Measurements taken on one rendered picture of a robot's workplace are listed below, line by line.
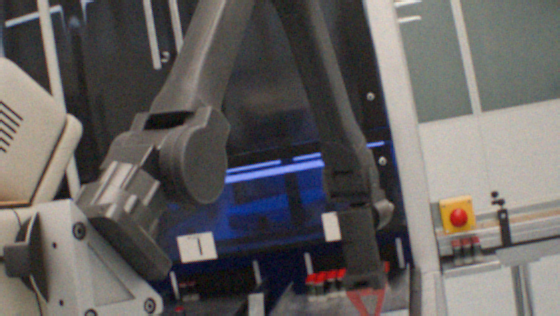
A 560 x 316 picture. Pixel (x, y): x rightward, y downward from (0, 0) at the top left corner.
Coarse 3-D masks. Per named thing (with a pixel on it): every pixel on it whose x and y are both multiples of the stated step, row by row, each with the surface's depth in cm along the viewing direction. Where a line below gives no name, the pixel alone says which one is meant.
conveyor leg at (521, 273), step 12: (516, 264) 155; (528, 264) 157; (516, 276) 157; (528, 276) 157; (516, 288) 158; (528, 288) 157; (516, 300) 158; (528, 300) 157; (516, 312) 159; (528, 312) 157
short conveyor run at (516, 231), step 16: (496, 192) 164; (480, 208) 162; (496, 208) 161; (512, 208) 155; (528, 208) 154; (544, 208) 153; (480, 224) 163; (496, 224) 158; (512, 224) 153; (528, 224) 152; (544, 224) 151; (448, 240) 156; (480, 240) 154; (496, 240) 153; (512, 240) 153; (528, 240) 152; (544, 240) 151; (448, 256) 156; (512, 256) 153; (528, 256) 152; (544, 256) 152
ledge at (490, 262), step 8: (488, 256) 150; (496, 256) 148; (448, 264) 151; (464, 264) 148; (472, 264) 146; (480, 264) 144; (488, 264) 144; (496, 264) 143; (448, 272) 146; (456, 272) 145; (464, 272) 145; (472, 272) 145; (480, 272) 144
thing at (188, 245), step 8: (208, 232) 155; (184, 240) 156; (192, 240) 156; (200, 240) 155; (208, 240) 155; (184, 248) 156; (192, 248) 156; (208, 248) 155; (184, 256) 156; (192, 256) 156; (200, 256) 156; (208, 256) 155; (216, 256) 155
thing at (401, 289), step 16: (288, 288) 145; (400, 288) 139; (288, 304) 141; (304, 304) 141; (320, 304) 139; (336, 304) 137; (352, 304) 134; (368, 304) 132; (384, 304) 129; (400, 304) 127
